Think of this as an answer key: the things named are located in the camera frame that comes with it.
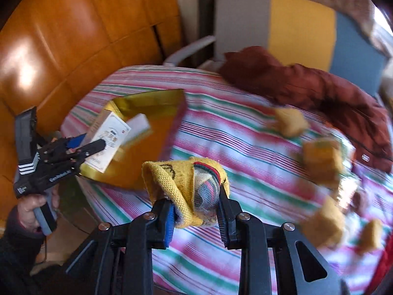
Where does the gold rectangular tray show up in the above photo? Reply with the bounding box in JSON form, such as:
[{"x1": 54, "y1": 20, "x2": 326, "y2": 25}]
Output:
[{"x1": 81, "y1": 89, "x2": 187, "y2": 191}]

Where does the grey yellow blue chair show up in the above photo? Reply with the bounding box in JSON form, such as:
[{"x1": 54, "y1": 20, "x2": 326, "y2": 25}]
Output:
[{"x1": 164, "y1": 0, "x2": 387, "y2": 96}]

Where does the striped bed sheet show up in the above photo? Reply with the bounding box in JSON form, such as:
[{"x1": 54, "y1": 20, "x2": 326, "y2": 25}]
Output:
[{"x1": 61, "y1": 65, "x2": 392, "y2": 294}]

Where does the maroon jacket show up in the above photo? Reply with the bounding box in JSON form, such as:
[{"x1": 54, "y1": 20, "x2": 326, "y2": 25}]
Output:
[{"x1": 219, "y1": 46, "x2": 392, "y2": 173}]

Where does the black rolled mat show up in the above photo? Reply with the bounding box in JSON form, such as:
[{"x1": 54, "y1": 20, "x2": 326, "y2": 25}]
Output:
[{"x1": 196, "y1": 0, "x2": 223, "y2": 68}]

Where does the yellow knitted sock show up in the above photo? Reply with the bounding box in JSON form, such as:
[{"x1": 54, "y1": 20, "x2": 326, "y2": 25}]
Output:
[{"x1": 142, "y1": 157, "x2": 230, "y2": 228}]

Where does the orange wooden wardrobe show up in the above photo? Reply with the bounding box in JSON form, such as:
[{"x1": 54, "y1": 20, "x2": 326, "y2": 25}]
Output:
[{"x1": 1, "y1": 0, "x2": 183, "y2": 221}]

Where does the white medicine box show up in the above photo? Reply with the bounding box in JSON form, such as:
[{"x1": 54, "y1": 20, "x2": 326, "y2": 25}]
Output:
[{"x1": 81, "y1": 109, "x2": 131, "y2": 173}]

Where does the yellow sponge block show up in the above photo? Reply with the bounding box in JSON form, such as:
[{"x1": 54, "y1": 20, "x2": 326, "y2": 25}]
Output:
[
  {"x1": 274, "y1": 107, "x2": 309, "y2": 138},
  {"x1": 300, "y1": 196, "x2": 345, "y2": 248},
  {"x1": 302, "y1": 137, "x2": 344, "y2": 189},
  {"x1": 358, "y1": 219, "x2": 383, "y2": 254}
]

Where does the red cloth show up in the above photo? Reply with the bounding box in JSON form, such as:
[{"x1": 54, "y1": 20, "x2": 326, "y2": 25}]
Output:
[{"x1": 364, "y1": 244, "x2": 392, "y2": 294}]

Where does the left hand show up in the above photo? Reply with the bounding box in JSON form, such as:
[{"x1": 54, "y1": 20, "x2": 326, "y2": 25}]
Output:
[{"x1": 17, "y1": 184, "x2": 60, "y2": 232}]

